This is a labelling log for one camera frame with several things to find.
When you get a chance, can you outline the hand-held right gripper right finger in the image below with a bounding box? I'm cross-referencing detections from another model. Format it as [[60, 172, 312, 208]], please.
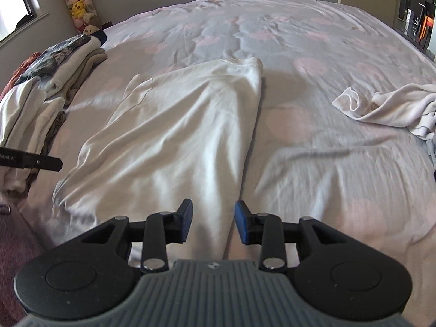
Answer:
[[234, 200, 344, 274]]

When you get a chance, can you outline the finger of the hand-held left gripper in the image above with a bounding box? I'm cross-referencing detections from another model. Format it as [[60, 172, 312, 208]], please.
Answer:
[[20, 153, 64, 173]]

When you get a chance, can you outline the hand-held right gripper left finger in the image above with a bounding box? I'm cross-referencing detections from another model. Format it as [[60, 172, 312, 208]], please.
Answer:
[[82, 198, 194, 274]]

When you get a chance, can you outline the white t-shirt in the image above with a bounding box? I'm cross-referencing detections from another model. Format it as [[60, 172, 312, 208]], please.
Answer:
[[53, 57, 264, 263]]

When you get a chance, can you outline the brown cloth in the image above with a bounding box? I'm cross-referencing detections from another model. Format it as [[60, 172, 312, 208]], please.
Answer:
[[41, 109, 70, 157]]

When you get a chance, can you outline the loose white garment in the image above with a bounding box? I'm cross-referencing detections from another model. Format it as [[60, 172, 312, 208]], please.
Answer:
[[0, 77, 65, 191]]

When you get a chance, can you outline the pink fuzzy cloth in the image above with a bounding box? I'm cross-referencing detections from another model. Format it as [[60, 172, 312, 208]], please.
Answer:
[[0, 191, 58, 327]]

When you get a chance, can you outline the reddish cloth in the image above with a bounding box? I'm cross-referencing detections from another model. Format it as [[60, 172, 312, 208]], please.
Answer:
[[0, 52, 41, 92]]

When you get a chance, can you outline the floral grey folded garment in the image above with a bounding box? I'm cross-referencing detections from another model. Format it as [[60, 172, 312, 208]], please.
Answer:
[[15, 34, 94, 86]]

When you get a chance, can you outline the beige folded garment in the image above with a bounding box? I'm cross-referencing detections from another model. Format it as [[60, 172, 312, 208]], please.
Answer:
[[65, 49, 110, 107]]

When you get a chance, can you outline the dark blue cloth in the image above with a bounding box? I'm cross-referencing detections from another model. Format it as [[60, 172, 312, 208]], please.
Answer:
[[90, 29, 107, 46]]

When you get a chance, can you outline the window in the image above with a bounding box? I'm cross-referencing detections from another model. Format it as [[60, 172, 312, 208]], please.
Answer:
[[0, 0, 50, 43]]

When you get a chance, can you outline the bed with pink-dotted cover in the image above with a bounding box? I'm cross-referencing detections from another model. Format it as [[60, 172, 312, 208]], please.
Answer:
[[20, 0, 436, 270]]

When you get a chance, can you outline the clear tube of plush toys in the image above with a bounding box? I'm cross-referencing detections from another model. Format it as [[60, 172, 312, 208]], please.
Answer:
[[56, 0, 101, 35]]

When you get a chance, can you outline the crumpled white garment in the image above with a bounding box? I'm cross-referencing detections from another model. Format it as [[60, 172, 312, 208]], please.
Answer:
[[332, 83, 436, 141]]

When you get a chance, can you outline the dark shelf unit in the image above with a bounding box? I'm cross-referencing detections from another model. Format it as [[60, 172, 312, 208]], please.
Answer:
[[392, 0, 436, 50]]

